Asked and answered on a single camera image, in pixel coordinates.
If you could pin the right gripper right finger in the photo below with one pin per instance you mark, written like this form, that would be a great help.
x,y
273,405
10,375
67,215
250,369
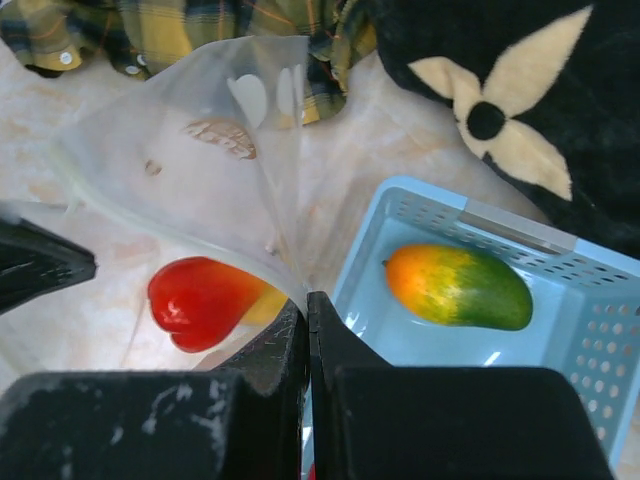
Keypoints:
x,y
372,420

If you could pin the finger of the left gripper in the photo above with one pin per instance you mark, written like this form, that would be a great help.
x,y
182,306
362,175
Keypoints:
x,y
36,262

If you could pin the black floral pillow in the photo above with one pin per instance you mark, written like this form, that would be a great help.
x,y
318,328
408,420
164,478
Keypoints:
x,y
546,93

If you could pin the yellow plaid shirt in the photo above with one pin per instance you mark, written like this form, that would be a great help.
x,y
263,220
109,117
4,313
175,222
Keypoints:
x,y
140,38

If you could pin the light blue plastic basket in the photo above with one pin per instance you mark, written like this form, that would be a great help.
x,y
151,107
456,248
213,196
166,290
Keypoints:
x,y
585,322

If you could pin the small yellow fruit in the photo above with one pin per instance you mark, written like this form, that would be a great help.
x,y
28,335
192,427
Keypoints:
x,y
265,309

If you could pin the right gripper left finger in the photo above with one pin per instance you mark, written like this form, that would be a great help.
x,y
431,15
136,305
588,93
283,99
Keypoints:
x,y
240,420

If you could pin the clear zip top bag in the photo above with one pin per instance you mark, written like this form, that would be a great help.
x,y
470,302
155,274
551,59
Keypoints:
x,y
200,160

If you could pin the red wax apple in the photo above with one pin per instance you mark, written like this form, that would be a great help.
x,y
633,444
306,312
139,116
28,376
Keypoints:
x,y
199,301

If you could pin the green orange mango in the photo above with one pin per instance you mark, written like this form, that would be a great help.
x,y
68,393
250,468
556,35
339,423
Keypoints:
x,y
458,287

